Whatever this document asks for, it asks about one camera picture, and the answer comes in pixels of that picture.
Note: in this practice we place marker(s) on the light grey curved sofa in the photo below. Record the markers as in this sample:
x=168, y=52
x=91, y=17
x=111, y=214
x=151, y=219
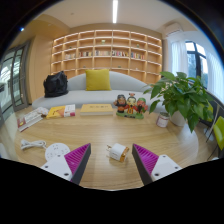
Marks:
x=96, y=97

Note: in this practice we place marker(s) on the small white jar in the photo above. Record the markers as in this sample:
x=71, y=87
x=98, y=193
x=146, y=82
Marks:
x=162, y=120

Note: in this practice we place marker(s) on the grey framed glass door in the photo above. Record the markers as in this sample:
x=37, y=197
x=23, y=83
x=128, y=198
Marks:
x=15, y=81

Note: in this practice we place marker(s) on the white air conditioner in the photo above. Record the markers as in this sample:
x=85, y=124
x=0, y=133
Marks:
x=173, y=29

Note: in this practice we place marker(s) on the white paper packet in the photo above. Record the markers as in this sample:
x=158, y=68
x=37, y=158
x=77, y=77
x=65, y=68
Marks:
x=42, y=111

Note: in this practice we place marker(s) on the long ceiling light strip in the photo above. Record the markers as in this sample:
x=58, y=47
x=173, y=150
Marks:
x=115, y=11

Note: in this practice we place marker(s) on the white sheer curtain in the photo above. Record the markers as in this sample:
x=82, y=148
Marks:
x=179, y=58
x=216, y=78

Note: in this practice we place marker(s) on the round white power strip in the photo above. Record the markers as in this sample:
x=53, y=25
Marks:
x=56, y=150

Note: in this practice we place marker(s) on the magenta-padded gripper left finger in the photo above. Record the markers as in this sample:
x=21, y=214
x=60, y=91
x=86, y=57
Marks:
x=75, y=160

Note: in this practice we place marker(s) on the yellow cushion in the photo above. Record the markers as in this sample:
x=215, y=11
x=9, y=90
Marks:
x=98, y=80

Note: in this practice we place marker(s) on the potted green plant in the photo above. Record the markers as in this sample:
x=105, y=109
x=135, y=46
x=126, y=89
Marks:
x=181, y=98

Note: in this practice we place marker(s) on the red and white magazine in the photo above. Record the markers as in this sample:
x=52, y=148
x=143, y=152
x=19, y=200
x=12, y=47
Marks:
x=29, y=120

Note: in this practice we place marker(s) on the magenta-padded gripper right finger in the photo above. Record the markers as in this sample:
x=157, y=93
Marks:
x=148, y=161

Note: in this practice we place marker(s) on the round ceiling spotlight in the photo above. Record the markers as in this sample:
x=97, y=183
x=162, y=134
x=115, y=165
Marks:
x=21, y=29

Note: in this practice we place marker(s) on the plain yellow book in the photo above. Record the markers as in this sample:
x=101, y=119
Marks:
x=96, y=109

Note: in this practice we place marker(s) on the colourful figurine set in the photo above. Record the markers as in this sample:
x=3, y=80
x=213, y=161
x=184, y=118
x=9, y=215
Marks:
x=130, y=106

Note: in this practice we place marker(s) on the white chair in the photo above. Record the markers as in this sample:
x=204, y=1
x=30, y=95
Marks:
x=3, y=151

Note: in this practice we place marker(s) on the wooden shelf unit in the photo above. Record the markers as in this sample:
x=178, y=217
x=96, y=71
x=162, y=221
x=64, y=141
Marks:
x=106, y=55

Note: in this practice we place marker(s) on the white and gold charger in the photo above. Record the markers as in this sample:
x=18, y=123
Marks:
x=117, y=152

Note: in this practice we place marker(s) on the dark framed window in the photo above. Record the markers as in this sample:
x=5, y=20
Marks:
x=196, y=65

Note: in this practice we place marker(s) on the black bag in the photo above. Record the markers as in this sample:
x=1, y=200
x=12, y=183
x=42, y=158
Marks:
x=56, y=85

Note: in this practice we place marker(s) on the green chair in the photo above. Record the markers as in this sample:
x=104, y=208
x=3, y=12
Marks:
x=219, y=133

